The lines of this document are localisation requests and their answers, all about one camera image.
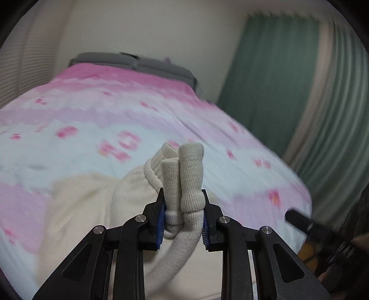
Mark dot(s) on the white louvered closet door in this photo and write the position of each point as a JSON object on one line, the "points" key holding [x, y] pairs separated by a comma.
{"points": [[20, 66]]}

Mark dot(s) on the cream knit sweater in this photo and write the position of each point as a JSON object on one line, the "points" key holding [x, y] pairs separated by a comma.
{"points": [[95, 225]]}

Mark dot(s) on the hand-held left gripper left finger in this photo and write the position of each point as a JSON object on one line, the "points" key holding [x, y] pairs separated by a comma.
{"points": [[160, 228]]}

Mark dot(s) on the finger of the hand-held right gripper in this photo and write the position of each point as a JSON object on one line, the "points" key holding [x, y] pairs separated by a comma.
{"points": [[298, 219]]}

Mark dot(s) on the green curtain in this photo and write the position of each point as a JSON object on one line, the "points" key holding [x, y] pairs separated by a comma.
{"points": [[276, 86]]}

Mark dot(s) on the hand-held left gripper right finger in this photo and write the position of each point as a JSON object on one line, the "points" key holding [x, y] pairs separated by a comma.
{"points": [[205, 230]]}

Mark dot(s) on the pink and blue printed blanket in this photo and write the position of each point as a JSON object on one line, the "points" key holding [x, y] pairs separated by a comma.
{"points": [[86, 121]]}

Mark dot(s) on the grey pillows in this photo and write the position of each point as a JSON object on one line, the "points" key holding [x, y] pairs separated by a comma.
{"points": [[138, 65]]}

